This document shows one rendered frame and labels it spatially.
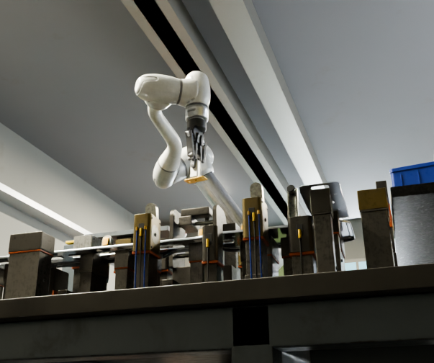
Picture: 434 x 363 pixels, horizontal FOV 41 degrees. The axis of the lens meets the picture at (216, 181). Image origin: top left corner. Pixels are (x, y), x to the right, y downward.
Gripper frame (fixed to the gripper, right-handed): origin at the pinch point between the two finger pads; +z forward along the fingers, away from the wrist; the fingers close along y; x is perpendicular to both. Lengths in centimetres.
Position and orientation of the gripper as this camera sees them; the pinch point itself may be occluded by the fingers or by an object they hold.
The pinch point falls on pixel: (196, 169)
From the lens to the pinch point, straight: 219.0
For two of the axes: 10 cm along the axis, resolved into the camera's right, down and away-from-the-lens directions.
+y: -4.9, -3.4, -8.1
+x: 8.7, -1.9, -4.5
